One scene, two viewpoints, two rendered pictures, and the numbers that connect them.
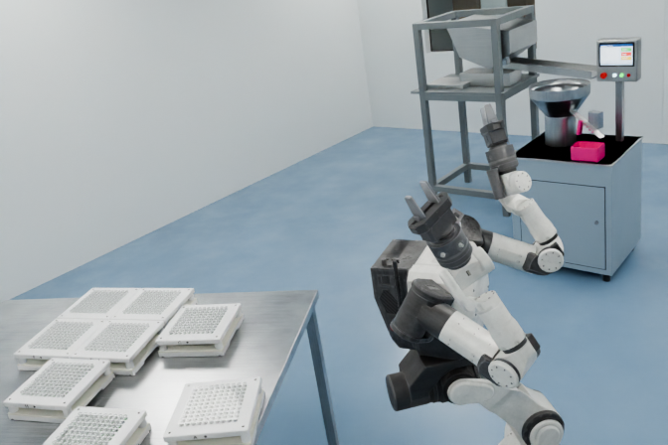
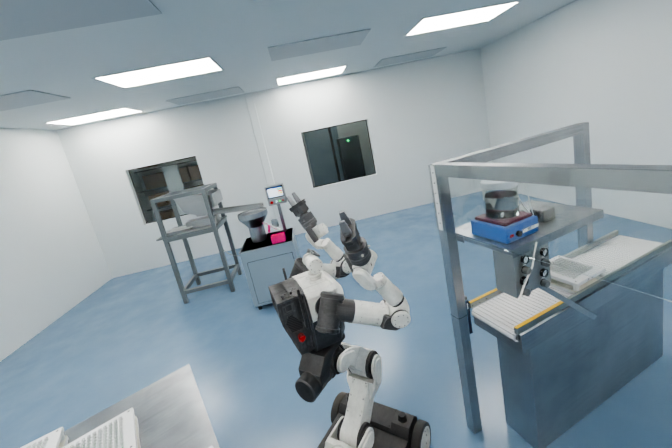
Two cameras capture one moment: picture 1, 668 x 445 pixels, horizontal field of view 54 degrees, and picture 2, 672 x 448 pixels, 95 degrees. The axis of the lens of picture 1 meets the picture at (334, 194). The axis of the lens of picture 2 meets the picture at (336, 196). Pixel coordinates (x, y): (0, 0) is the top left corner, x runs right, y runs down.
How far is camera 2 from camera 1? 0.94 m
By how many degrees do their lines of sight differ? 47
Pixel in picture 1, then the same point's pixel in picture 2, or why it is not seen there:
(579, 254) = not seen: hidden behind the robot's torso
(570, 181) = (274, 254)
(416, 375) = (320, 366)
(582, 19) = (230, 191)
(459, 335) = (366, 311)
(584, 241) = not seen: hidden behind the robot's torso
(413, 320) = (334, 317)
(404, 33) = (125, 216)
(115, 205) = not seen: outside the picture
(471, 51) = (191, 208)
